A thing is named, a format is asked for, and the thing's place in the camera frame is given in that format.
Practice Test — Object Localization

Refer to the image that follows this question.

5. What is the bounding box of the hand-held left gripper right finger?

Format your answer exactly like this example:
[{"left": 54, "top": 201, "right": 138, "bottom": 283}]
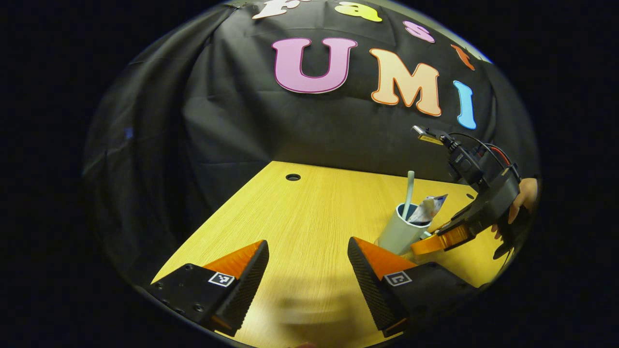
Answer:
[{"left": 347, "top": 236, "right": 480, "bottom": 338}]

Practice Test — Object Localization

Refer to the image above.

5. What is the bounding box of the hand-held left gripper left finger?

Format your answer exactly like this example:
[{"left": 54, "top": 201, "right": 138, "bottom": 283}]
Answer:
[{"left": 147, "top": 240, "right": 270, "bottom": 338}]

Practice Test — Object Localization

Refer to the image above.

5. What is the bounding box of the white toothpaste tube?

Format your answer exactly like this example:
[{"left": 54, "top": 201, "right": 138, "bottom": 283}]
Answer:
[{"left": 408, "top": 194, "right": 448, "bottom": 226}]

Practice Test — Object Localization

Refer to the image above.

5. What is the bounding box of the light blue cup wooden handle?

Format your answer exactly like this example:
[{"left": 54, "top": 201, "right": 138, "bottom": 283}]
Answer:
[{"left": 377, "top": 203, "right": 432, "bottom": 256}]

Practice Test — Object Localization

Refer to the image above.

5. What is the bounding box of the white toothbrush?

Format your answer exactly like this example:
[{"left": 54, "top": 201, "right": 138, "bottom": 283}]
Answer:
[{"left": 403, "top": 171, "right": 415, "bottom": 220}]

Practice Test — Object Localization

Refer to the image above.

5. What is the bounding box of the wooden desktop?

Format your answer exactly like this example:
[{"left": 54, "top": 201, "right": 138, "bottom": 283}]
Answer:
[{"left": 152, "top": 161, "right": 508, "bottom": 348}]

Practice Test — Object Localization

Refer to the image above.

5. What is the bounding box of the black backdrop cloth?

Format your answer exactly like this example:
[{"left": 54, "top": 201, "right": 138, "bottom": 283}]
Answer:
[{"left": 82, "top": 0, "right": 540, "bottom": 290}]

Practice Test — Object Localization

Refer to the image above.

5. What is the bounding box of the red cable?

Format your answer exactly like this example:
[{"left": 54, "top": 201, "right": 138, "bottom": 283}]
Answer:
[{"left": 484, "top": 143, "right": 511, "bottom": 168}]

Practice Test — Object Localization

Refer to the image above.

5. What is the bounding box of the black cable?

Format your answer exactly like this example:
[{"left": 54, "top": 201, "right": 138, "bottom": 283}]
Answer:
[{"left": 450, "top": 132, "right": 506, "bottom": 170}]

